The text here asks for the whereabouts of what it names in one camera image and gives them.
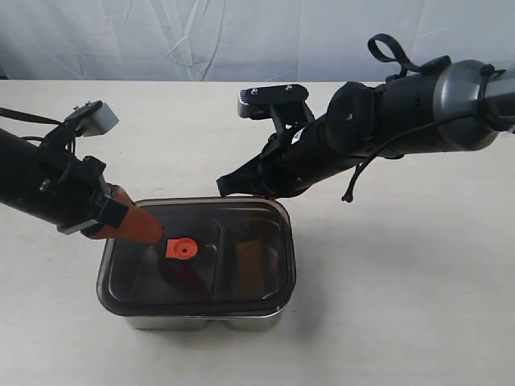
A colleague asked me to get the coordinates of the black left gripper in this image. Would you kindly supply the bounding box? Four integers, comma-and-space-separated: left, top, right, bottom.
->
34, 156, 163, 244

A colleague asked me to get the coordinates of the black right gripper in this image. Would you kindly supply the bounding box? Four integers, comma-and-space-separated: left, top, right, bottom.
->
216, 128, 323, 201

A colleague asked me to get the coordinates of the yellow toy cheese wedge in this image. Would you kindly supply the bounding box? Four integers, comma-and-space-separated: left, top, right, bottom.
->
236, 240, 264, 299

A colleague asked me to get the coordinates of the red toy sausage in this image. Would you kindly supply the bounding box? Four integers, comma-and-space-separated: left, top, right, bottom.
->
159, 259, 209, 298

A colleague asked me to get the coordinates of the dark transparent container lid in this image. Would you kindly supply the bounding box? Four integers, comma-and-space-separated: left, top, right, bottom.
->
97, 197, 296, 317

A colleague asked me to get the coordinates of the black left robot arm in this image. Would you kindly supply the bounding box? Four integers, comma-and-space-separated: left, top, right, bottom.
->
1, 126, 163, 244

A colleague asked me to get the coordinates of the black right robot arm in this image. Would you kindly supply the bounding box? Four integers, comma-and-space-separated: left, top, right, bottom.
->
217, 57, 514, 198

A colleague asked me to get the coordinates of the stainless steel lunch box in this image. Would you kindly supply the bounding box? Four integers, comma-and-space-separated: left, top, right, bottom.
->
123, 307, 285, 331

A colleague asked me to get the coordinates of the grey fabric backdrop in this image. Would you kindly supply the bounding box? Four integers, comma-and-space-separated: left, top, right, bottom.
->
1, 1, 514, 82

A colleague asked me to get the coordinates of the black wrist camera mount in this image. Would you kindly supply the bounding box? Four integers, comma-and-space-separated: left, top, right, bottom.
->
237, 84, 315, 135

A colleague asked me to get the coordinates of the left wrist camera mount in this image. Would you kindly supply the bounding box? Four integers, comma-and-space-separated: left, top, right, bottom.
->
39, 101, 119, 159

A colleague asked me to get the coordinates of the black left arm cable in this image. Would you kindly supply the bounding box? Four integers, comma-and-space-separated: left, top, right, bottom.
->
0, 106, 77, 156

